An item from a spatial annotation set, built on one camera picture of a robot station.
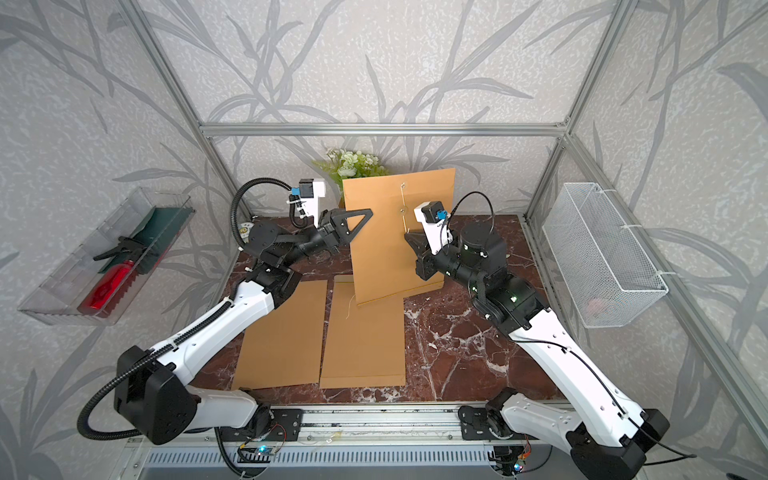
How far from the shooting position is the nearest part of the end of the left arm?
559 mm

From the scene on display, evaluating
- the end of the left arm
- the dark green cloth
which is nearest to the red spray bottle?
the dark green cloth

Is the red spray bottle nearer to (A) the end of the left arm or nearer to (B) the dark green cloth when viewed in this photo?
(B) the dark green cloth
